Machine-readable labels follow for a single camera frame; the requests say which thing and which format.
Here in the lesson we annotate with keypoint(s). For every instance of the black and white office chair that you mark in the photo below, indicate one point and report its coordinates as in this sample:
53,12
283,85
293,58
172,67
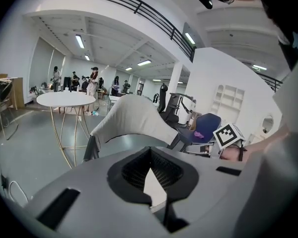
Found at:
178,108

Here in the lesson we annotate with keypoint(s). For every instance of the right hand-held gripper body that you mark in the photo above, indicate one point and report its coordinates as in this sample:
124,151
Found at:
228,135

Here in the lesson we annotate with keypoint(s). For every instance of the light grey fabric chair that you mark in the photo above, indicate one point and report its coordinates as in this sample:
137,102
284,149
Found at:
134,115

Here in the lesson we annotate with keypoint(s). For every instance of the wooden cabinet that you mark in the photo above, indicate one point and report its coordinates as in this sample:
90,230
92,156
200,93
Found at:
17,93

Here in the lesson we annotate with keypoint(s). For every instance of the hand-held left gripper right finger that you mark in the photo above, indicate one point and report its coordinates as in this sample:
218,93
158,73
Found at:
186,182

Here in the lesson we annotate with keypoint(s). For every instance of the white wall shelf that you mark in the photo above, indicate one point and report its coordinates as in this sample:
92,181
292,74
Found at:
228,100

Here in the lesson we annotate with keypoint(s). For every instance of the round white table gold legs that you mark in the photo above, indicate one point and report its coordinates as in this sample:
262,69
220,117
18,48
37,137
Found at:
65,99

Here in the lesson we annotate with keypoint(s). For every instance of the black floor plug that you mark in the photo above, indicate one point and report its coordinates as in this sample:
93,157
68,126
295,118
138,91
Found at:
3,182

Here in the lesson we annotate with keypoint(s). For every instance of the small purple object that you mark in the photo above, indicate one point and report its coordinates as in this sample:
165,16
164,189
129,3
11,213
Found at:
199,134

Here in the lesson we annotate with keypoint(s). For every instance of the tall black office chair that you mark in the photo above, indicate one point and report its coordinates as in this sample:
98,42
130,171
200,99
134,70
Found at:
163,98

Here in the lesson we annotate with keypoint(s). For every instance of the white square column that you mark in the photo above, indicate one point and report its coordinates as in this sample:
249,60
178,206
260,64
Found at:
175,83

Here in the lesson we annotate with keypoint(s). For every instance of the round wall mirror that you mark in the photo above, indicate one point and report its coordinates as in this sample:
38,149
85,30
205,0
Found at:
268,123

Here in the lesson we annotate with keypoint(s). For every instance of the ceiling light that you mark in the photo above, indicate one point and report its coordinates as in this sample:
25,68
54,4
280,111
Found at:
259,67
80,41
128,69
144,63
87,57
190,38

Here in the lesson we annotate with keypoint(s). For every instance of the person's right forearm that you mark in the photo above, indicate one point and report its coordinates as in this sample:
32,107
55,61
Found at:
265,142

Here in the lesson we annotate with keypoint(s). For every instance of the blue plastic chair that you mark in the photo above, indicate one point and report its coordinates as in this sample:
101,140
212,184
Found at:
206,125

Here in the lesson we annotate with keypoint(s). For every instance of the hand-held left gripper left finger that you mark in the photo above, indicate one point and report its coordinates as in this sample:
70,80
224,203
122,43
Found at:
119,180

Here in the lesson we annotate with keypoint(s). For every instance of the long black balcony railing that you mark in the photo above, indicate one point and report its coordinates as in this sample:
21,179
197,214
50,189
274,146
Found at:
149,9

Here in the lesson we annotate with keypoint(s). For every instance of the short black railing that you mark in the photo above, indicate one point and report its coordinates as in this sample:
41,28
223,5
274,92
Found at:
273,82

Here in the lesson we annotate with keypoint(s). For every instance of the person's white shirt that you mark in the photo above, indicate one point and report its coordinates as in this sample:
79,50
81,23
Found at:
280,182

